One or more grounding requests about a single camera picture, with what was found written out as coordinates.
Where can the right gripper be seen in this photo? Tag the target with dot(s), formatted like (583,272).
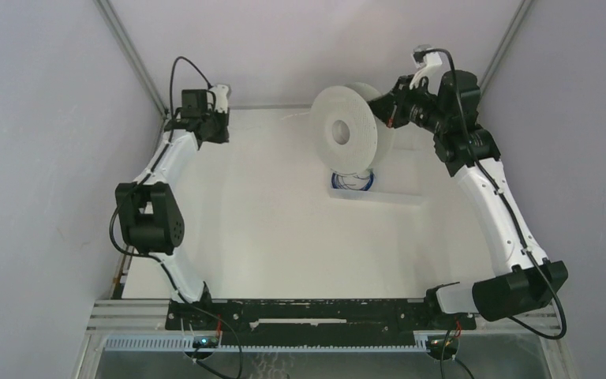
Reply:
(390,106)

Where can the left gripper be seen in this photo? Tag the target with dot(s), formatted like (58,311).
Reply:
(224,136)

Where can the white cable spool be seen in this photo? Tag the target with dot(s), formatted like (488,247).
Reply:
(349,139)

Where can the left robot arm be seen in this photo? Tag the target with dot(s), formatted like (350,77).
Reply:
(147,222)

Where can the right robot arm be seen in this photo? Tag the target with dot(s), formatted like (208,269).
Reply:
(524,277)

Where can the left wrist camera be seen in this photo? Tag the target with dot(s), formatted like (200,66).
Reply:
(219,98)

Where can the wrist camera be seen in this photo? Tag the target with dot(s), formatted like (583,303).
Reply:
(426,61)
(219,98)

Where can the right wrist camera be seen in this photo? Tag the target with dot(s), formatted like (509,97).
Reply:
(426,61)

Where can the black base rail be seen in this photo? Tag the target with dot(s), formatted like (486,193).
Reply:
(351,321)

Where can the white slotted cable duct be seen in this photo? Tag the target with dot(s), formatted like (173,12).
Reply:
(143,343)

